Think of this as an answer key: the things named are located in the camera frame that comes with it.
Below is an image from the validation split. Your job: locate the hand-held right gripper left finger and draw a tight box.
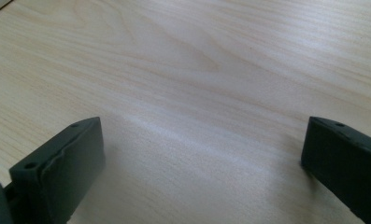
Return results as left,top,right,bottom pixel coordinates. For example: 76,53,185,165
8,116,107,224

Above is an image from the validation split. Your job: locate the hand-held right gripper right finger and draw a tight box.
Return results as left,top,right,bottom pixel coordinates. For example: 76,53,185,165
300,116,371,224

